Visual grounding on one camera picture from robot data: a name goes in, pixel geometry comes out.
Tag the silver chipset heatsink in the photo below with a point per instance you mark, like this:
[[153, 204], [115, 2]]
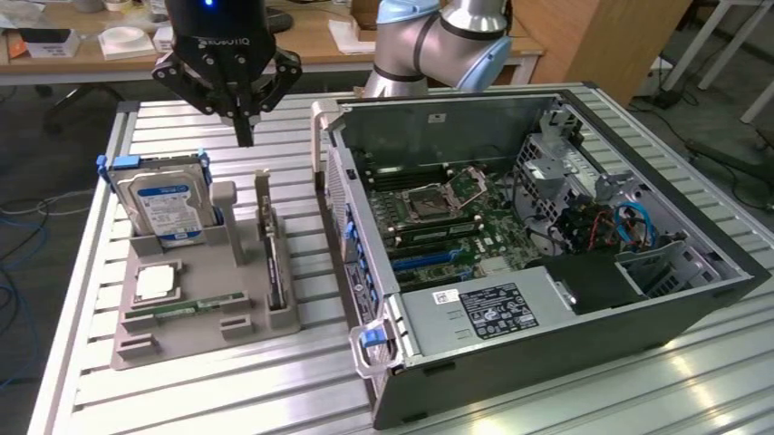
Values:
[[494, 266]]

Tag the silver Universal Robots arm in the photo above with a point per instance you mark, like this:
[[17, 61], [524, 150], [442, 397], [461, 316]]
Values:
[[417, 41]]

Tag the black RAM stick with label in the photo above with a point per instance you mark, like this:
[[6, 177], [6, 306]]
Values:
[[438, 233]]

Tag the white foam sheets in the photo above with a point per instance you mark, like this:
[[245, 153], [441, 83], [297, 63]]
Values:
[[352, 38]]

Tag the black monitor stand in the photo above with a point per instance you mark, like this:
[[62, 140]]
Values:
[[281, 22]]

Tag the blue card retention clip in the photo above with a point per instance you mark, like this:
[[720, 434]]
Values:
[[369, 283], [374, 301], [348, 222], [360, 263]]

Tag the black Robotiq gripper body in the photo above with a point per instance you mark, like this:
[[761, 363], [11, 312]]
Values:
[[218, 27]]

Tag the green Nvidia graphics card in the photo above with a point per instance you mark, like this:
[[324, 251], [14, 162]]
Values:
[[276, 272]]

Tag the grey power supply unit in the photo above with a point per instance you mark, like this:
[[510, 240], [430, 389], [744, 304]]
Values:
[[424, 331]]

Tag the CPU socket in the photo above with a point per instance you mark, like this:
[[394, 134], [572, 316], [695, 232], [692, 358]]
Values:
[[429, 204]]

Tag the metal disk bay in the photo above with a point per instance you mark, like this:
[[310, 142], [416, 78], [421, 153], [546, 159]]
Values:
[[665, 272]]

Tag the blue case release latch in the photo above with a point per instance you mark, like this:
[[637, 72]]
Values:
[[370, 340]]

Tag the grey plastic parts rack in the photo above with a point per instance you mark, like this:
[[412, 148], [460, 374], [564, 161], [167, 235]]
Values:
[[199, 335]]

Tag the black power adapter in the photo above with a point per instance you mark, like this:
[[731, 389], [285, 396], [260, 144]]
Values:
[[665, 99]]

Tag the cardboard box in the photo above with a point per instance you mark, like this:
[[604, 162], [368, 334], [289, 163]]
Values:
[[365, 13]]

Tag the small white labelled box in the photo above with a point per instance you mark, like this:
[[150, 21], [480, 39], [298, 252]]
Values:
[[165, 38]]

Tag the grey cup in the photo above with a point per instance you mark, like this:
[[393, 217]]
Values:
[[89, 5]]

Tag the black open PC case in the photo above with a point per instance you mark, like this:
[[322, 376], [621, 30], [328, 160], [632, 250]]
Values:
[[545, 385]]

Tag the wooden desk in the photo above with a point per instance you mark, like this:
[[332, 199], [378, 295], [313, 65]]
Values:
[[273, 50]]

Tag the white box with black lid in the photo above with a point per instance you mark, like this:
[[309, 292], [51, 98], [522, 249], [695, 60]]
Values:
[[49, 43]]

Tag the wooden cabinet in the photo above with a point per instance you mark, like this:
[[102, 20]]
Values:
[[605, 41]]

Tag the small orange box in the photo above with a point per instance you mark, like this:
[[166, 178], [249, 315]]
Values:
[[17, 50]]

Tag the silver CPU chip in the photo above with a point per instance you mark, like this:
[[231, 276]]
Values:
[[157, 282]]

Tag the metal socket cover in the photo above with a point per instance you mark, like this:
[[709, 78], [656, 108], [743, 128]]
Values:
[[470, 183]]

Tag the white tape roll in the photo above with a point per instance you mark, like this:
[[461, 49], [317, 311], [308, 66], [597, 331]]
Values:
[[117, 4]]

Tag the hard disk with blue caddy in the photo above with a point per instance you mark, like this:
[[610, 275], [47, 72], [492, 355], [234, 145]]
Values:
[[163, 204]]

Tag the white square container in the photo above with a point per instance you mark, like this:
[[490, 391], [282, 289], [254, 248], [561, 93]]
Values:
[[127, 43]]

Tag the blue PCIe expansion slot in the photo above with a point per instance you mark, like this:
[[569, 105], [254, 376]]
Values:
[[424, 260]]

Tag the white table frame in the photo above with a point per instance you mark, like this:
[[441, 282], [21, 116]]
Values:
[[713, 31]]

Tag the green RAM stick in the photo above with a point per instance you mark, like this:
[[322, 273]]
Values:
[[182, 308]]

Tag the black chair base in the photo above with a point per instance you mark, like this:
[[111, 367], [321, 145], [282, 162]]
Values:
[[732, 156], [79, 97]]

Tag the green motherboard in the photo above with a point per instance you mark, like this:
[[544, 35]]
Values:
[[484, 235]]

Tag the perforated metal drive cage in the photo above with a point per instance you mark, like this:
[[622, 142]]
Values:
[[545, 190]]

